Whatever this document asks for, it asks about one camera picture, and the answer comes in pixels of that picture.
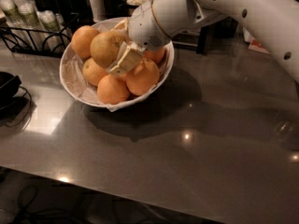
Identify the red white card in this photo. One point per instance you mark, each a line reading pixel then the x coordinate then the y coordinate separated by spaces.
pixel 256 46

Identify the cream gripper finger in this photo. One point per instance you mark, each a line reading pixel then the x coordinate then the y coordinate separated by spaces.
pixel 129 60
pixel 124 46

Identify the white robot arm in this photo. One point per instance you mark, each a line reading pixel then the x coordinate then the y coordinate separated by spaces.
pixel 274 23

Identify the black wire rack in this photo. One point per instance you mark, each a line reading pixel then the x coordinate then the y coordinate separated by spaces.
pixel 39 42

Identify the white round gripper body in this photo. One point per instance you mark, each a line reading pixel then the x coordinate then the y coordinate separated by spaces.
pixel 142 27

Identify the centre small orange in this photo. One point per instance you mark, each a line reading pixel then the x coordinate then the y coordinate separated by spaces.
pixel 122 77

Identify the white bowl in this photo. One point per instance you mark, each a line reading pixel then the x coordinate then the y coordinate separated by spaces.
pixel 71 78

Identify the white cup of sticks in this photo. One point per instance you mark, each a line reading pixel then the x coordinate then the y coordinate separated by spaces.
pixel 98 10

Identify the black dish left edge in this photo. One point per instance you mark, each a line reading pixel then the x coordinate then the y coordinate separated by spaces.
pixel 12 93

